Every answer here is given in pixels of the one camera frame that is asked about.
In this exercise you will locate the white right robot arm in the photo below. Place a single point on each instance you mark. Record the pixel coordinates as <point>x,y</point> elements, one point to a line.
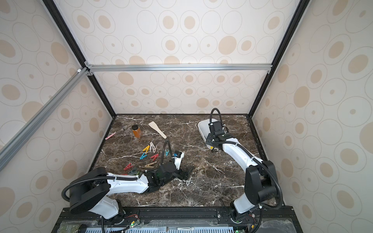
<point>261,185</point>

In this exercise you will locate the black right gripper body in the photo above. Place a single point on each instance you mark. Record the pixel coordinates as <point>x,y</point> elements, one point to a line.
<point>214,138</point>

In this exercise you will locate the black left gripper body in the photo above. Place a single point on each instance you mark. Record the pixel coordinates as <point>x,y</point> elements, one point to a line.
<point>176,174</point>

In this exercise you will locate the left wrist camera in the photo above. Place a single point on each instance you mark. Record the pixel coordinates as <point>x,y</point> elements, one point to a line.
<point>177,158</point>

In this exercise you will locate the left diagonal aluminium rail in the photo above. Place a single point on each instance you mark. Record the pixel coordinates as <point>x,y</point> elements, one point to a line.
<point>25,133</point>

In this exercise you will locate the white clothespin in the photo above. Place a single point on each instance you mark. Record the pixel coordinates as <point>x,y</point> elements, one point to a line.
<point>153,147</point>
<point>188,181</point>

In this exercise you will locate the white plastic storage box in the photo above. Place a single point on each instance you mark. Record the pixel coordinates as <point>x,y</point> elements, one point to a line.
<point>204,129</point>

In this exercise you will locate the wooden spatula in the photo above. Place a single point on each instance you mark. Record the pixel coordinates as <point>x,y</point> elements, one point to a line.
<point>154,126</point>

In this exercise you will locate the white clothespin near centre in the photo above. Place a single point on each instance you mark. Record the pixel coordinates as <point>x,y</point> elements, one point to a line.
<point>188,181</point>

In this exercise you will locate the tan clothespin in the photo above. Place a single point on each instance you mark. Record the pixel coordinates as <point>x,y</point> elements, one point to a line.
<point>150,165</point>

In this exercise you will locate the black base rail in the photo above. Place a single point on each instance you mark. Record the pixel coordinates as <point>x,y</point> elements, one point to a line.
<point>181,220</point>

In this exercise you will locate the yellow clothespin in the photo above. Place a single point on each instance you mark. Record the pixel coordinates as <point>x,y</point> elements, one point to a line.
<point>146,149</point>

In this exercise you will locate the amber jar black lid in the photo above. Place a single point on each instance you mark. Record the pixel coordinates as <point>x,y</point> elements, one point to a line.
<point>136,131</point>

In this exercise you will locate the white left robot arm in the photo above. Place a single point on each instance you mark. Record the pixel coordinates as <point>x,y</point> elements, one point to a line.
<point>90,193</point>

